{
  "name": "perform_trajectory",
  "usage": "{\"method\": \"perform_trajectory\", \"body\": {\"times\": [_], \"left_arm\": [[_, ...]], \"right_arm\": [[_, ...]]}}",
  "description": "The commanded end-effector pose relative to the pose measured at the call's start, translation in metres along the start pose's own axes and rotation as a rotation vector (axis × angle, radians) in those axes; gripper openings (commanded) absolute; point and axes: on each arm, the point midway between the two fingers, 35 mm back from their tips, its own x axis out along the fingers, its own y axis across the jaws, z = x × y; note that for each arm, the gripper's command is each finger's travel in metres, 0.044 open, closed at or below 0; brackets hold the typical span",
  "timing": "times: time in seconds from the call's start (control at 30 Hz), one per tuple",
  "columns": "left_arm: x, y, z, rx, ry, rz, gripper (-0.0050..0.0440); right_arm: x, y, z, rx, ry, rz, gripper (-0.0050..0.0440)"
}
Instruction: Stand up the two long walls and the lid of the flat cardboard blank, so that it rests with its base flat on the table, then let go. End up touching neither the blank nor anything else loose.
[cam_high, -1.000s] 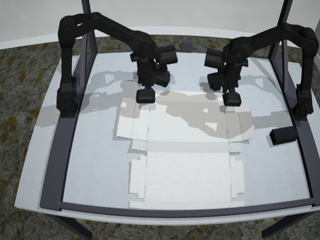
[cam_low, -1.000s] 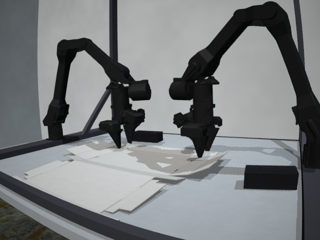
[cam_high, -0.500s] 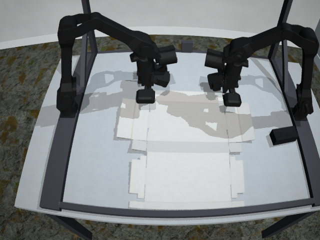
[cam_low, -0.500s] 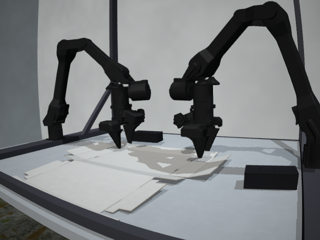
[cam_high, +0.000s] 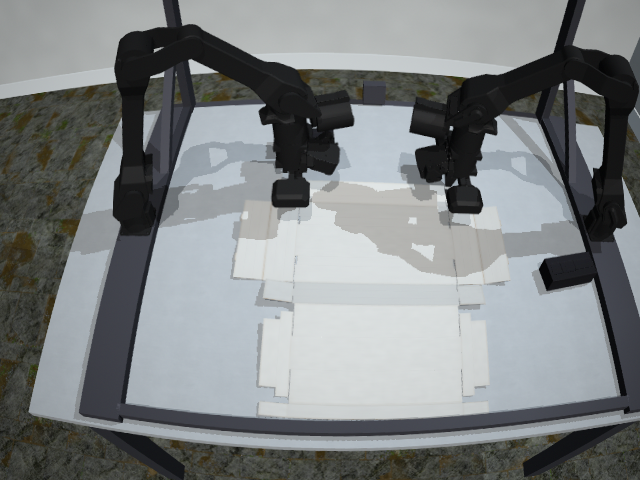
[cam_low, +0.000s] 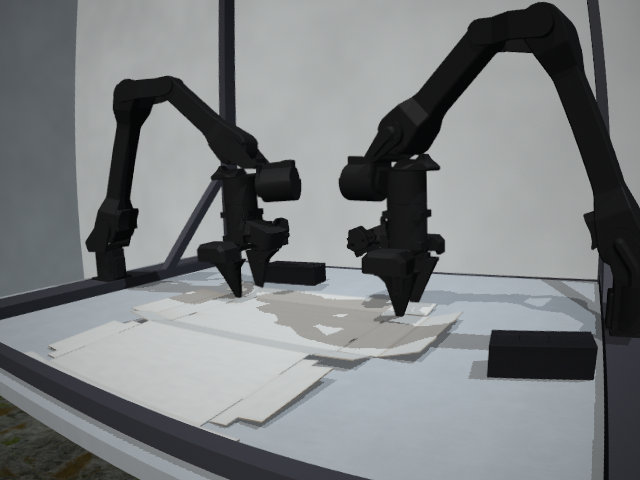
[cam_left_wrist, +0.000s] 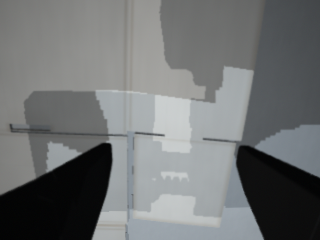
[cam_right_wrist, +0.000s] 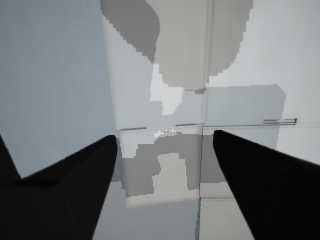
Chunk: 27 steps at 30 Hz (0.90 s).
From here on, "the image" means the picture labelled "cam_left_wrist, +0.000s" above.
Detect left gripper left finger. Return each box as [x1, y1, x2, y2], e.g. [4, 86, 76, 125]
[0, 143, 113, 240]

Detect white cardboard blank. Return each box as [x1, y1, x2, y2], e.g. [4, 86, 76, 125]
[0, 0, 265, 240]

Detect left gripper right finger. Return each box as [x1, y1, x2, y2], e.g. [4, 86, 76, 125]
[236, 145, 320, 240]

